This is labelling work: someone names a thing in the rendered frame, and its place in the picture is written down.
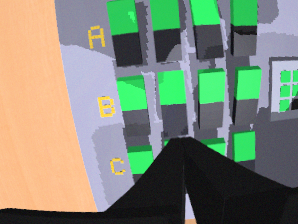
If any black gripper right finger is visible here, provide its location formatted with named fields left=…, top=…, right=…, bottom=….
left=181, top=137, right=298, bottom=224

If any grey switch panel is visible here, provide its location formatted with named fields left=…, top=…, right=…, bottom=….
left=55, top=0, right=298, bottom=212

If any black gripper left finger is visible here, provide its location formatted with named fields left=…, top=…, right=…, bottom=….
left=0, top=137, right=186, bottom=224

